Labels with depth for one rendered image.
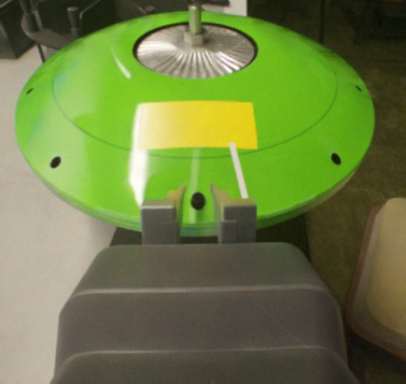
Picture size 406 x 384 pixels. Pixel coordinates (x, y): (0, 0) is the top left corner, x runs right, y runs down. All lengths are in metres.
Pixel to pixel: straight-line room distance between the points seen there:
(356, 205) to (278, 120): 1.50
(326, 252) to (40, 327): 1.28
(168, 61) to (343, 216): 1.44
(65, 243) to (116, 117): 0.19
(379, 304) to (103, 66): 0.64
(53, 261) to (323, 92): 0.30
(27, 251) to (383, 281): 0.65
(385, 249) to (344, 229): 0.80
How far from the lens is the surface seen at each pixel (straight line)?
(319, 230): 1.51
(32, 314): 0.34
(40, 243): 0.37
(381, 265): 0.75
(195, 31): 0.26
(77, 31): 0.53
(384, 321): 0.70
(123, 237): 0.33
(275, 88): 0.23
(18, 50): 0.75
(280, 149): 0.19
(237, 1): 0.97
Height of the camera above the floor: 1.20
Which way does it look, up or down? 50 degrees down
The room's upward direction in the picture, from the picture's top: 1 degrees clockwise
